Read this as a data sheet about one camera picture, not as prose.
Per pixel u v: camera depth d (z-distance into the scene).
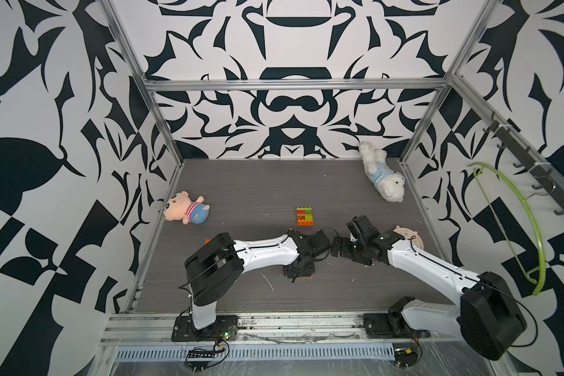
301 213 0.99
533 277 0.60
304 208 1.00
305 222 0.96
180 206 0.94
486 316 0.41
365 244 0.66
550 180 0.55
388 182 1.00
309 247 0.61
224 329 0.73
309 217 0.97
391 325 0.68
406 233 0.93
